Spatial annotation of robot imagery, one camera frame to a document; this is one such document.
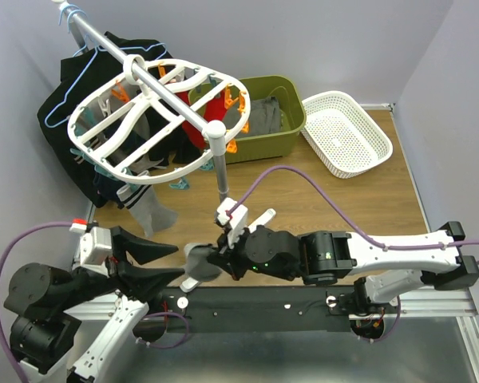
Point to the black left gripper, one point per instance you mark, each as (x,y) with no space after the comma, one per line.
(140,282)

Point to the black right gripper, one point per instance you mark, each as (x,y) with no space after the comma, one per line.
(226,257)

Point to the grey striped sock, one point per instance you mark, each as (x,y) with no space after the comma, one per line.
(144,206)

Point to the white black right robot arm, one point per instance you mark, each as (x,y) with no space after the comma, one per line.
(385,266)

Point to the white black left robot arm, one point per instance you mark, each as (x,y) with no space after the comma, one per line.
(43,332)

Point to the white round clip hanger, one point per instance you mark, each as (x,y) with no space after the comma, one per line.
(213,110)

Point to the teal clothes clip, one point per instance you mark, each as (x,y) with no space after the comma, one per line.
(181,184)

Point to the orange clothes clip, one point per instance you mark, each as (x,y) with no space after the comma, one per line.
(243,96)
(232,147)
(229,101)

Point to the silver white clothes rack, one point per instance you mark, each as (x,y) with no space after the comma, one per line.
(174,88)

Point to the grey cloth in bin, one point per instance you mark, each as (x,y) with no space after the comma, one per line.
(265,118)

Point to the olive green plastic bin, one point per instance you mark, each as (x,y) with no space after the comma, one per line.
(293,119)

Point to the black hanging garment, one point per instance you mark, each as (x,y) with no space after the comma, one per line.
(98,188)

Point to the white perforated plastic basket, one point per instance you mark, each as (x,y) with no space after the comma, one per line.
(343,135)

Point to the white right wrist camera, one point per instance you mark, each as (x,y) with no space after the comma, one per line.
(232,221)

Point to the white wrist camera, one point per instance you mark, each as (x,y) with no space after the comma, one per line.
(232,221)
(95,246)

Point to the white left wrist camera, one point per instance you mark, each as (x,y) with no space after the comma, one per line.
(95,246)

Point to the light blue wire hanger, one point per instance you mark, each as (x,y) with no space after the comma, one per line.
(84,73)

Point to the aluminium frame rail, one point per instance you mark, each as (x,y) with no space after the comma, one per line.
(422,303)

